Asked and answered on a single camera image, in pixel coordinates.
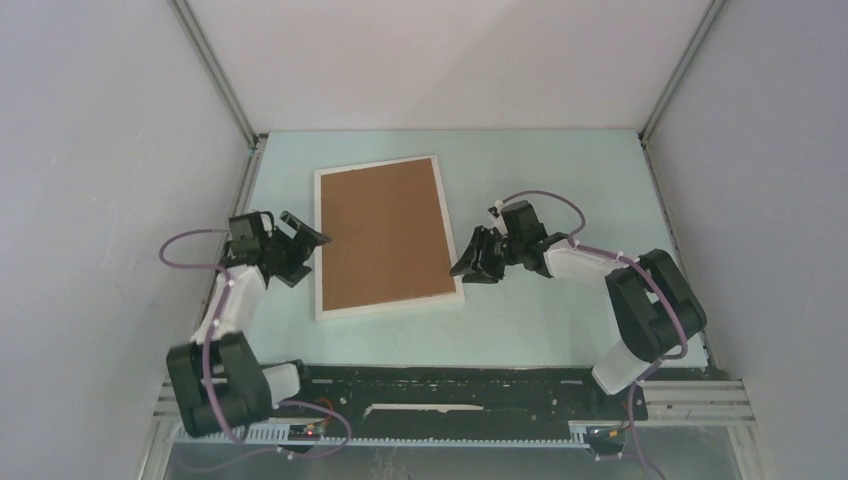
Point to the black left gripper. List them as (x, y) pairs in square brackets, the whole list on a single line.
[(304, 234)]

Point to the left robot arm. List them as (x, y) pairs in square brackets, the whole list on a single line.
[(218, 382)]

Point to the aluminium corner rail right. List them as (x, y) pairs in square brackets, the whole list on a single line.
[(681, 69)]

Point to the brown backing board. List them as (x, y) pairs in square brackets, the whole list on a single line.
[(384, 232)]

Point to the white picture frame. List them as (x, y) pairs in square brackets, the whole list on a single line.
[(318, 265)]

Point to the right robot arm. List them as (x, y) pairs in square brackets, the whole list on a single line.
[(655, 310)]

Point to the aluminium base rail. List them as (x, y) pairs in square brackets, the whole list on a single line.
[(722, 403)]

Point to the aluminium corner rail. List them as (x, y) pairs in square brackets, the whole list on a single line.
[(681, 69), (203, 48)]

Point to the aluminium corner rail left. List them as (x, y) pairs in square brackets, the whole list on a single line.
[(203, 48)]

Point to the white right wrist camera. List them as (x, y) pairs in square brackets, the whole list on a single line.
[(497, 220)]

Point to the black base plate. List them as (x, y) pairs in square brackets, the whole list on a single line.
[(463, 404)]

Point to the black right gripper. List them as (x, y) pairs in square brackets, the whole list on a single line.
[(466, 263)]

